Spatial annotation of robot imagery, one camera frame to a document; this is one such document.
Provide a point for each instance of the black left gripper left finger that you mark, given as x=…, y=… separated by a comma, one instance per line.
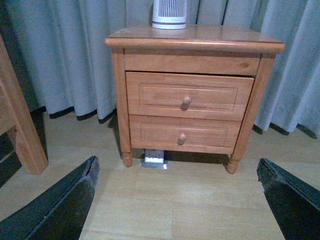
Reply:
x=60, y=212

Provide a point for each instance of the wooden nightstand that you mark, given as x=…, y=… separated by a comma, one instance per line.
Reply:
x=213, y=50

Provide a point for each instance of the white cylindrical air purifier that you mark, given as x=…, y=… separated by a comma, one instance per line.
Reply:
x=169, y=14

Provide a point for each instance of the floor power socket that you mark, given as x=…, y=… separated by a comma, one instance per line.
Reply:
x=154, y=158

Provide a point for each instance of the grey curtain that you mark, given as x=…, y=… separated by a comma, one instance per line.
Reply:
x=58, y=52

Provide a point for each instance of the wooden furniture leg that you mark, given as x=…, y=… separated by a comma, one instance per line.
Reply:
x=16, y=120

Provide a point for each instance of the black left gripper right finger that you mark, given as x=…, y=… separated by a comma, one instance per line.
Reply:
x=294, y=203

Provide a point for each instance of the wooden drawer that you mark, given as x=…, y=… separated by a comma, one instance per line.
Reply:
x=209, y=97
x=174, y=131

